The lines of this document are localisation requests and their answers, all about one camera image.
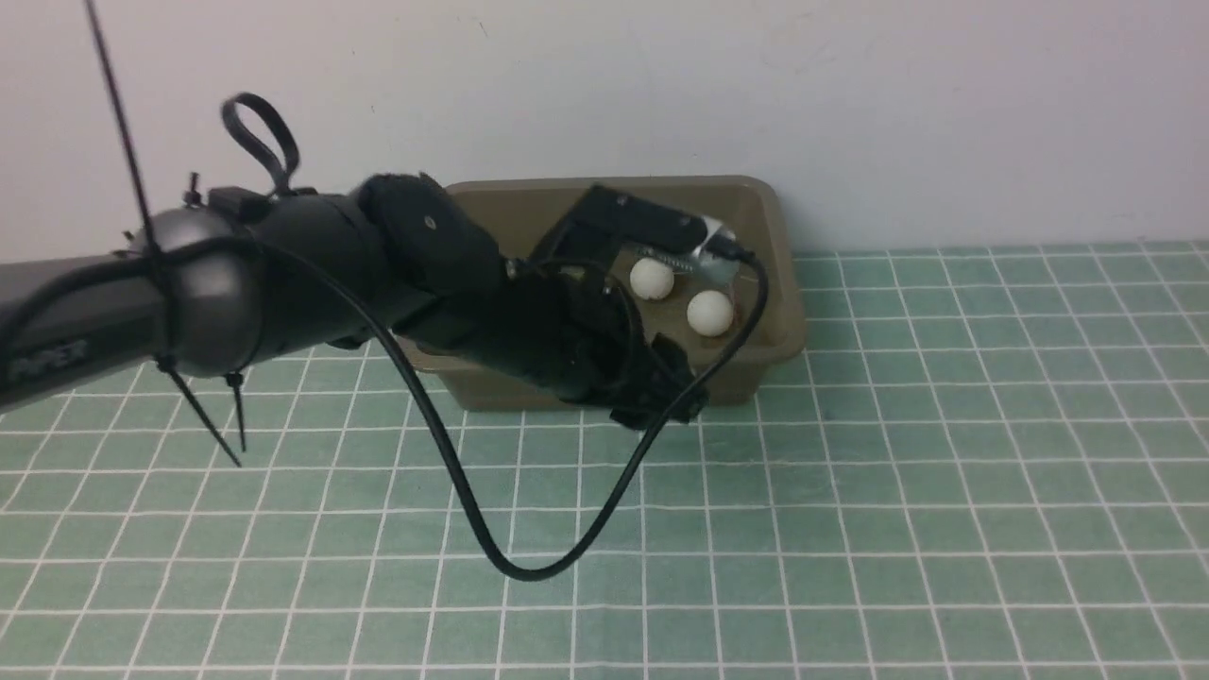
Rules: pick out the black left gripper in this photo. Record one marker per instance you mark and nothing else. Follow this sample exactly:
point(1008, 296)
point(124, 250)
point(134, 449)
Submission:
point(569, 328)

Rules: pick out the white ping-pong ball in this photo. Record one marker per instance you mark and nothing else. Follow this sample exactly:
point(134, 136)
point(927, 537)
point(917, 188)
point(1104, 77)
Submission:
point(710, 313)
point(651, 279)

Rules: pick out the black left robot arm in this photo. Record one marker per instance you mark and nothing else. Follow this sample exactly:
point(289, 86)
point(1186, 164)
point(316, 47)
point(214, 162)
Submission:
point(400, 244)

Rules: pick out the olive green plastic bin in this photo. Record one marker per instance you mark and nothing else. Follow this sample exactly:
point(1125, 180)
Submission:
point(519, 211)

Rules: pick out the green checked tablecloth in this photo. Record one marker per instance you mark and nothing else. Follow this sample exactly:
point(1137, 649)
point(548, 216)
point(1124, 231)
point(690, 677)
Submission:
point(987, 464)

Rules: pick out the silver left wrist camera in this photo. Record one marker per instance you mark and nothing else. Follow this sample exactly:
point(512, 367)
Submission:
point(605, 221)

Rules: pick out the black cable ties on arm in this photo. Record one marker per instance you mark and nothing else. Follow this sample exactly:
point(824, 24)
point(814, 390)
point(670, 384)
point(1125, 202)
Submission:
point(176, 281)

